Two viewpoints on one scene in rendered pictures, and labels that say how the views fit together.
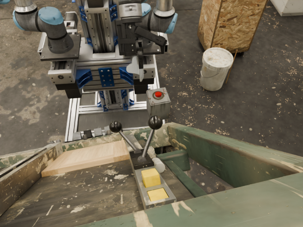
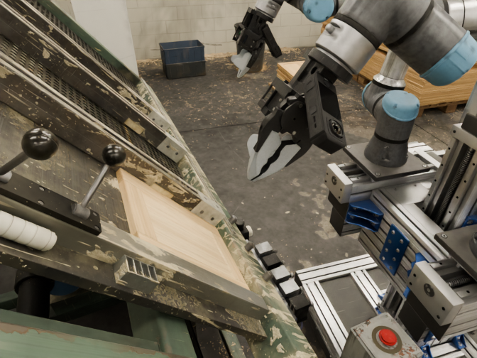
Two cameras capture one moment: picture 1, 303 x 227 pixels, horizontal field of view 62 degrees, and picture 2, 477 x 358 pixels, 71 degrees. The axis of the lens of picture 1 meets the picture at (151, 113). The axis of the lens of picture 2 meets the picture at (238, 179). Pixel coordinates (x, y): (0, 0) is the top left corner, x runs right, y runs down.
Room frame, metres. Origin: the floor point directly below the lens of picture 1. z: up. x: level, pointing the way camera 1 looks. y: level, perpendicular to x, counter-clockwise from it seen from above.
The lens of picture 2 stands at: (0.54, -0.38, 1.70)
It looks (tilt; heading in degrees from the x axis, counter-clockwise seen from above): 36 degrees down; 80
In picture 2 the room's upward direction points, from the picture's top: straight up
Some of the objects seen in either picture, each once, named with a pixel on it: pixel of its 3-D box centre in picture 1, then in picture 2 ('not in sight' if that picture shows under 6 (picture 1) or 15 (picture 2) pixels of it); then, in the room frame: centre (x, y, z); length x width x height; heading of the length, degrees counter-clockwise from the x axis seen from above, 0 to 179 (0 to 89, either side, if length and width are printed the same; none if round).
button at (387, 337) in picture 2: (158, 94); (387, 338); (0.96, -0.04, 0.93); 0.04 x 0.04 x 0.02
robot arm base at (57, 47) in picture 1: (58, 38); (388, 144); (1.27, 0.56, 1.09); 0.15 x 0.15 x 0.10
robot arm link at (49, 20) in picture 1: (51, 21); (396, 114); (1.27, 0.56, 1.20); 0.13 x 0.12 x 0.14; 82
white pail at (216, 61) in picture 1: (216, 66); not in sight; (1.94, -0.66, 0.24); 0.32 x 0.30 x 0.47; 95
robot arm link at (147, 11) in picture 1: (141, 17); not in sight; (1.31, 0.06, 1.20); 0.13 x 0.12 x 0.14; 73
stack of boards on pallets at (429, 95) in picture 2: not in sight; (393, 51); (3.55, 3.99, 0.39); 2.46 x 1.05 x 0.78; 95
